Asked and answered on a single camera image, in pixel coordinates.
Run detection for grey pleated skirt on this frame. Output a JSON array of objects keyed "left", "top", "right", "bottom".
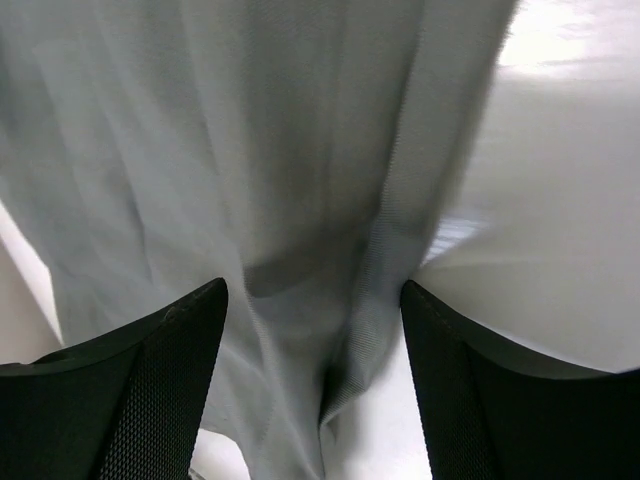
[{"left": 1, "top": 1, "right": 514, "bottom": 479}]

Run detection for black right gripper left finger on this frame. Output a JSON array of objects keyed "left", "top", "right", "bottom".
[{"left": 1, "top": 279, "right": 228, "bottom": 479}]

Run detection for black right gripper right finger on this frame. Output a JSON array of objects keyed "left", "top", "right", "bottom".
[{"left": 400, "top": 281, "right": 639, "bottom": 479}]

